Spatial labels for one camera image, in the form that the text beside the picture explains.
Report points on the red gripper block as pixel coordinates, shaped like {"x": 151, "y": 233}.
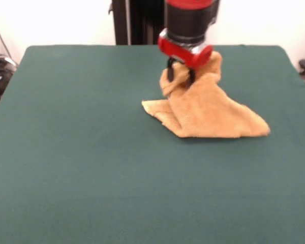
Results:
{"x": 183, "y": 54}

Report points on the tan terry towel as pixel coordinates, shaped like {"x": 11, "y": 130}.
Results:
{"x": 206, "y": 109}

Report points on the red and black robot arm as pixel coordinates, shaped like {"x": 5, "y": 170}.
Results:
{"x": 188, "y": 23}

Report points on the dark green table cloth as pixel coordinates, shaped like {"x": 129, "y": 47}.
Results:
{"x": 91, "y": 152}

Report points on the black equipment pile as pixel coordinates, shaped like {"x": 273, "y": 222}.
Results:
{"x": 0, "y": 76}

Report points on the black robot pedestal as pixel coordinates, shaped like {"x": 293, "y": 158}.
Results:
{"x": 137, "y": 23}

